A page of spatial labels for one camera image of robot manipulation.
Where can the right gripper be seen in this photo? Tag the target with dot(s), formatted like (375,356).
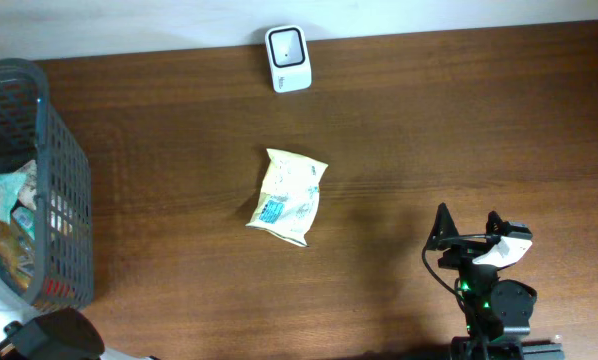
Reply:
(463,255)

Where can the cream snack bag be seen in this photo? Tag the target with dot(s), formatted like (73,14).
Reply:
(289,196)

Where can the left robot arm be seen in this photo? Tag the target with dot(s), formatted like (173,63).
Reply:
(65,334)

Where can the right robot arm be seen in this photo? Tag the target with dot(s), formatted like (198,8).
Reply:
(496,310)

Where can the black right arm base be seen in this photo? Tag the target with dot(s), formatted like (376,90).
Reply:
(474,349)

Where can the white barcode scanner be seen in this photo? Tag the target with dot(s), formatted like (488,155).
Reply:
(288,57)

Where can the grey plastic mesh basket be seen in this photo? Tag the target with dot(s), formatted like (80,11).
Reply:
(31,129)

